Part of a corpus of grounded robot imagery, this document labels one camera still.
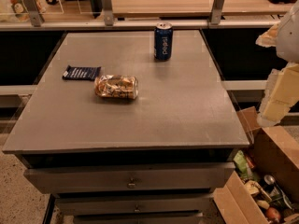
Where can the left metal bracket post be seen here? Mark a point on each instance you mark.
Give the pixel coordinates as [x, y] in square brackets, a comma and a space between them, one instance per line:
[35, 16]

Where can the blue soda can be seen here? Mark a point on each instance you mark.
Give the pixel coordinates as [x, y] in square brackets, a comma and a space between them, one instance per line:
[163, 35]

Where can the top drawer knob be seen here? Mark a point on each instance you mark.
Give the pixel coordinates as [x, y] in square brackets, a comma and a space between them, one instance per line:
[131, 184]

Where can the middle metal bracket post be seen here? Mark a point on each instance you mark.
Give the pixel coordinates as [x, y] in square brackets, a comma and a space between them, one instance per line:
[108, 12]

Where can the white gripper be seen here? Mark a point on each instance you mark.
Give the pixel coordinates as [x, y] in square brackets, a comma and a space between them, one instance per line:
[289, 36]

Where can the dark blue snack bar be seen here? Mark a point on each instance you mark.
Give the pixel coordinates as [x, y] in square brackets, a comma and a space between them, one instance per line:
[81, 73]

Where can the right metal bracket post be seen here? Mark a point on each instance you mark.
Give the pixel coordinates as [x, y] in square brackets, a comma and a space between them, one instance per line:
[216, 12]

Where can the orange printed bag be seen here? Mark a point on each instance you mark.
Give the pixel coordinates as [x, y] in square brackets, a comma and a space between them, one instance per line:
[13, 11]

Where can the cardboard box of items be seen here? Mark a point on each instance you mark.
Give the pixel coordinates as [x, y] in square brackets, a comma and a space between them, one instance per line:
[264, 189]

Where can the grey drawer cabinet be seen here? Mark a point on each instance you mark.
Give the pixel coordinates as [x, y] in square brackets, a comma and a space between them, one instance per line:
[177, 138]

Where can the metal bracket post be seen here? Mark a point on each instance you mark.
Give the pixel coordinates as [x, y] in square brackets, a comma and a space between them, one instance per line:
[108, 12]
[216, 12]
[35, 16]

